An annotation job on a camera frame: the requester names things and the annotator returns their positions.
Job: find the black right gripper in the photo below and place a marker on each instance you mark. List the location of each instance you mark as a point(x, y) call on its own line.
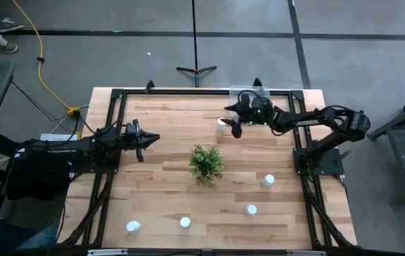
point(257, 113)

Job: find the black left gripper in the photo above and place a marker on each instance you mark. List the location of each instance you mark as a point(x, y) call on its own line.
point(133, 137)

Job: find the white pill bottle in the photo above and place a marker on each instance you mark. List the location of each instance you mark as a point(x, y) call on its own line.
point(268, 180)
point(220, 126)
point(185, 222)
point(133, 226)
point(251, 209)

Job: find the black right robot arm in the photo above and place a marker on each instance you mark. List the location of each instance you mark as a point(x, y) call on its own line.
point(309, 122)

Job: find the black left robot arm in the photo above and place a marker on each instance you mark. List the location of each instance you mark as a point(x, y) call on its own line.
point(64, 151)

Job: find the clear plastic basket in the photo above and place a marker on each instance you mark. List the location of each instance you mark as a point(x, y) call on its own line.
point(232, 92)

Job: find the black clamp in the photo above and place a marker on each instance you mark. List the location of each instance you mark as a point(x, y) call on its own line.
point(257, 82)
point(149, 84)

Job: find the green plant in white pot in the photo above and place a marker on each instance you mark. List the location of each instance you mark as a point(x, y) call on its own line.
point(206, 165)

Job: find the yellow power plug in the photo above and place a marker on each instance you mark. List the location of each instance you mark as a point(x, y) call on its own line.
point(74, 111)

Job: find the black tripod stand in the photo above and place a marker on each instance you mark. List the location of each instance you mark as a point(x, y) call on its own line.
point(195, 35)

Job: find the white box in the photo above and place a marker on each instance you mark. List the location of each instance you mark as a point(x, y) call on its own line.
point(58, 137)

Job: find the black bag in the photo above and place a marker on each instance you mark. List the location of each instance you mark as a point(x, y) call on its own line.
point(35, 177)

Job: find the person's leg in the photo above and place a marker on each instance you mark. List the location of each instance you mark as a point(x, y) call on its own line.
point(10, 236)

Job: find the person's shoe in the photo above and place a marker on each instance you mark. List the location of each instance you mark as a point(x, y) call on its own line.
point(5, 43)
point(9, 25)

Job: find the silver bracket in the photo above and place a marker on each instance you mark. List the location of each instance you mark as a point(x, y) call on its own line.
point(305, 253)
point(107, 252)

